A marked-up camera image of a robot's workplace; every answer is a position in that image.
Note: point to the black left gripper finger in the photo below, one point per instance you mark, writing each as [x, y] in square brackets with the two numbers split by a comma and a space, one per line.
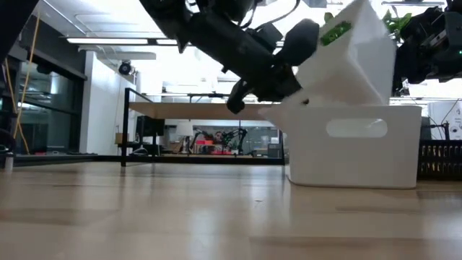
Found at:
[301, 41]

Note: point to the white plastic basket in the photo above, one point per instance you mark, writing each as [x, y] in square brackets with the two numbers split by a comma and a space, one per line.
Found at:
[325, 162]
[353, 72]

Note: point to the black perforated plastic basket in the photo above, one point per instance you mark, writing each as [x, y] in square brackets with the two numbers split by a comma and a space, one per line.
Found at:
[440, 159]

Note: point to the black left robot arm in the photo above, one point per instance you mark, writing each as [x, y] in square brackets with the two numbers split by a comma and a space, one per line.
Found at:
[216, 36]

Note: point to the green potted plant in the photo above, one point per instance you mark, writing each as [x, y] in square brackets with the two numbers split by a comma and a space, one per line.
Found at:
[335, 32]

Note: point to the white cabinet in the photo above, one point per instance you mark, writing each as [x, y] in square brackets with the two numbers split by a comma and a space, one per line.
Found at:
[438, 108]

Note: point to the black background robot arms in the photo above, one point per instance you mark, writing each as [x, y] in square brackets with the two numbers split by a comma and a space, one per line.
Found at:
[234, 135]

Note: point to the dark grey box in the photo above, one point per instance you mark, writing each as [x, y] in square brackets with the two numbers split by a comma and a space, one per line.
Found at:
[426, 128]

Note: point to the black desk stand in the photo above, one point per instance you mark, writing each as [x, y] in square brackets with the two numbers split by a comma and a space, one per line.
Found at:
[445, 128]

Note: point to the person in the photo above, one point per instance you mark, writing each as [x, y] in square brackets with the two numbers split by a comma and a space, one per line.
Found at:
[218, 137]

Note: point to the red box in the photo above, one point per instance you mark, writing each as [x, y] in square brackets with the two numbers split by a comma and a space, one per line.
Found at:
[205, 142]

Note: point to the white table lamp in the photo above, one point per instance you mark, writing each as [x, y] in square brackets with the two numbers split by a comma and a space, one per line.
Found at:
[185, 129]

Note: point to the black monitor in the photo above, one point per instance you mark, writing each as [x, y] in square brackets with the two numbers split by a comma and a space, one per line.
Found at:
[149, 126]

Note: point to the black ceiling spotlight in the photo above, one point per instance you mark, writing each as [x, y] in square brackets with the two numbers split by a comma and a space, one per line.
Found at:
[125, 68]

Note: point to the brown cardboard box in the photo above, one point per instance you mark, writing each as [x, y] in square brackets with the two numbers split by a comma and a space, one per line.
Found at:
[120, 138]

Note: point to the ceiling light strip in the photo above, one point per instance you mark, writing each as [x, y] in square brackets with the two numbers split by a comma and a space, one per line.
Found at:
[108, 40]

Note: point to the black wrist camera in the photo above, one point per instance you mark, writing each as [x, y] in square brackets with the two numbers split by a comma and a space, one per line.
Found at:
[270, 35]

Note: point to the black metal frame wooden shelf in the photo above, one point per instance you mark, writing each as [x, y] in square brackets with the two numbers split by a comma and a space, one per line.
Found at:
[198, 110]

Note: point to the black aluminium table frame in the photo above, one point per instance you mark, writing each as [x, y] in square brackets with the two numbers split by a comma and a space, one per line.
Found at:
[72, 159]

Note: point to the white cylindrical post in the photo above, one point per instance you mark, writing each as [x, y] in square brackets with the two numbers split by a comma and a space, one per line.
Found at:
[9, 161]

